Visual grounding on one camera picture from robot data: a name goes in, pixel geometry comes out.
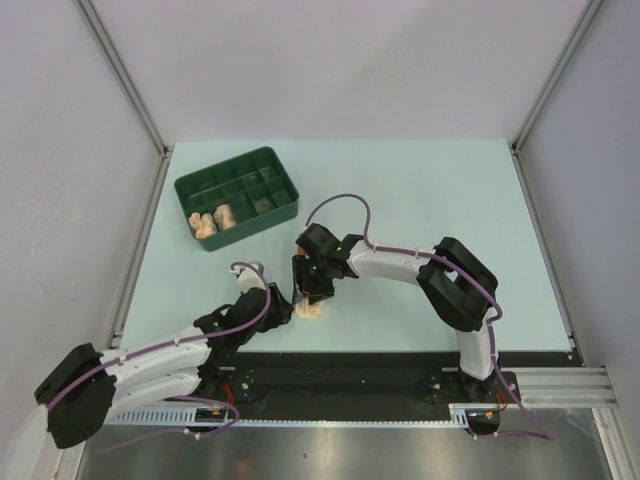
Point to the peach boxer underwear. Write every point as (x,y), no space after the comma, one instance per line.
(203,225)

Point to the green compartment tray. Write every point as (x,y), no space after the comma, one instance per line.
(254,185)

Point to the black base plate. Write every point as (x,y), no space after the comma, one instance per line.
(350,387)

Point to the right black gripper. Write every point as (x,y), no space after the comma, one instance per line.
(303,284)

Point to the left aluminium frame post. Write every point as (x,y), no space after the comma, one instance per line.
(109,50)

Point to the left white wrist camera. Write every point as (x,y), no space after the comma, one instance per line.
(249,276)

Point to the right aluminium frame post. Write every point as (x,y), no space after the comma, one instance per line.
(577,36)

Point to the aluminium frame post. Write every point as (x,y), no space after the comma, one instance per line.
(109,50)
(577,36)

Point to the orange brown underwear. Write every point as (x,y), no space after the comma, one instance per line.
(303,308)

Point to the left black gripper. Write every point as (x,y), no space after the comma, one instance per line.
(281,309)

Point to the beige navy-trimmed underwear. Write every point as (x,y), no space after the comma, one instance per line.
(224,217)

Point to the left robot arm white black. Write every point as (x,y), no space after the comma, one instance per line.
(89,386)

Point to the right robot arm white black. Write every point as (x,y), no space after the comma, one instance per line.
(458,286)

